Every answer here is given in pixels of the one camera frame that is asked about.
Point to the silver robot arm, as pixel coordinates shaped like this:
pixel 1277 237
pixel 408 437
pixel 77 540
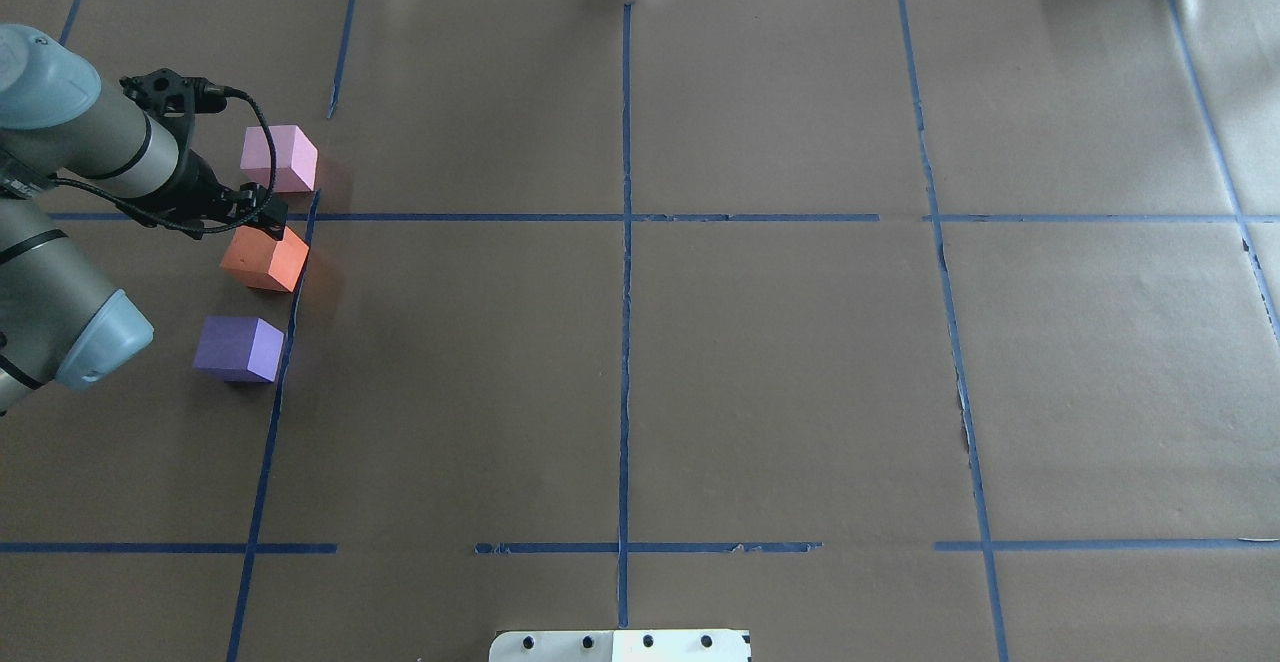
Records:
pixel 63 129

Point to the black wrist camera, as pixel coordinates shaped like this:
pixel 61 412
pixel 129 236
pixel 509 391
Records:
pixel 165 92

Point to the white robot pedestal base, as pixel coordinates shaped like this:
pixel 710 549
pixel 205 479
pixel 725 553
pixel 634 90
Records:
pixel 623 645

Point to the purple foam block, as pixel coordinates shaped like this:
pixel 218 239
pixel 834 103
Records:
pixel 244 350

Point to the pink foam block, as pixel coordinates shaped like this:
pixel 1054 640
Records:
pixel 291 154

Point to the orange foam block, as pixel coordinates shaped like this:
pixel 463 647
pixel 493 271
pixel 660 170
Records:
pixel 258 261

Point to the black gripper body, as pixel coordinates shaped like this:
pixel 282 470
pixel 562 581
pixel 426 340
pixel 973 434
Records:
pixel 196 183

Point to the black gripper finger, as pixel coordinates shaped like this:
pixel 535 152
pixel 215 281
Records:
pixel 267 214

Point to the brown paper table cover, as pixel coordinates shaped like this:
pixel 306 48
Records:
pixel 918 330

